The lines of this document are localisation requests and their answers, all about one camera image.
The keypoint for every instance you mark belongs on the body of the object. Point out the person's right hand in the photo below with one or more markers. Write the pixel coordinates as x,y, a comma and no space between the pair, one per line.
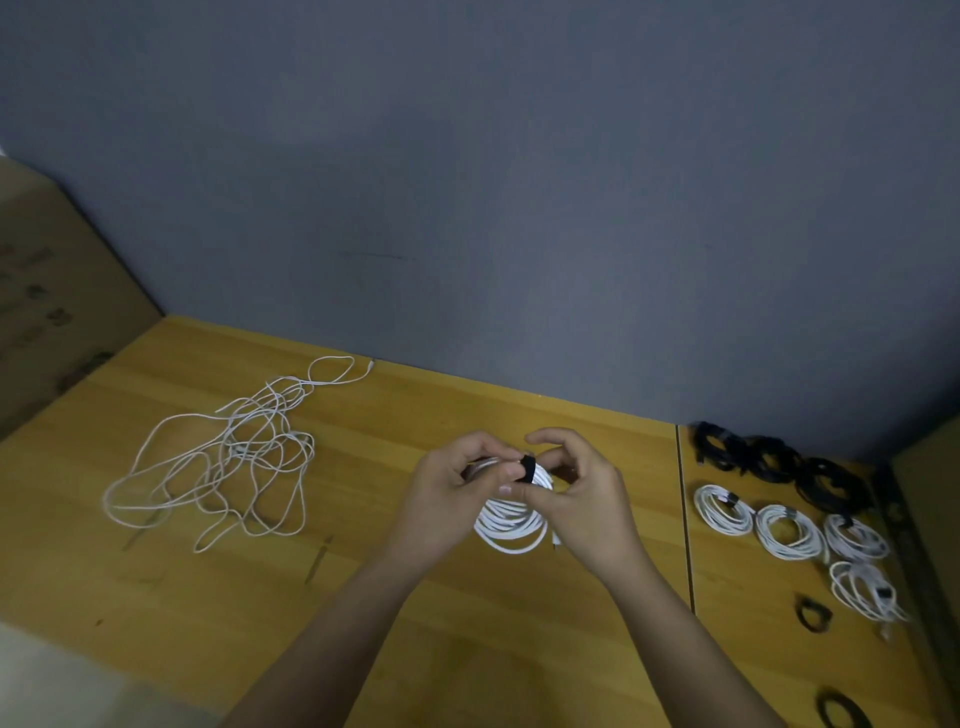
600,510

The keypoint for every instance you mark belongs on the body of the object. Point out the group of black cable ties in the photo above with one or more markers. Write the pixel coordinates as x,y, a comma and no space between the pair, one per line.
813,624

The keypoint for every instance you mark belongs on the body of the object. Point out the cardboard box with black print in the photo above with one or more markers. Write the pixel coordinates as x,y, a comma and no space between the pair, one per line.
933,555

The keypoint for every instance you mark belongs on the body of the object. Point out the person's left hand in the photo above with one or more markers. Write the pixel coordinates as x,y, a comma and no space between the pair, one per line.
443,503

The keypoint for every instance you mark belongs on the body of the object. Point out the person's left forearm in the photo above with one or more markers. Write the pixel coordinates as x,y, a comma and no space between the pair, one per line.
323,660

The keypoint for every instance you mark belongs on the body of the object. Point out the plain brown cardboard box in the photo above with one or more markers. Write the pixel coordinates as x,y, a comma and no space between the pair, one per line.
53,300

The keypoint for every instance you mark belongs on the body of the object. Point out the person's right forearm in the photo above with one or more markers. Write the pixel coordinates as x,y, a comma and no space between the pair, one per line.
705,660

